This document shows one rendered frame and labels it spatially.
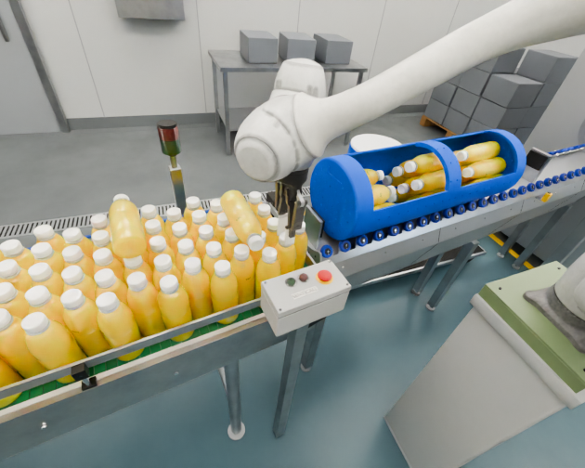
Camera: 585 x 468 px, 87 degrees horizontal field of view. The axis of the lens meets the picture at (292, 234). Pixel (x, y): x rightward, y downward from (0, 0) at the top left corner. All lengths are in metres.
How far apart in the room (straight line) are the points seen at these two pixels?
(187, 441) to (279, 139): 1.53
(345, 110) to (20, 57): 3.97
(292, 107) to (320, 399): 1.56
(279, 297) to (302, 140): 0.39
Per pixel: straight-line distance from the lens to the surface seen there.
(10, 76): 4.37
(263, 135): 0.46
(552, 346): 1.01
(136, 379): 0.94
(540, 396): 1.10
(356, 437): 1.80
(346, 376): 1.90
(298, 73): 0.62
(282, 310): 0.71
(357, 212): 0.95
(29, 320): 0.81
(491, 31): 0.60
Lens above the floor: 1.68
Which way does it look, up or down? 41 degrees down
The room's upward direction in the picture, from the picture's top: 7 degrees clockwise
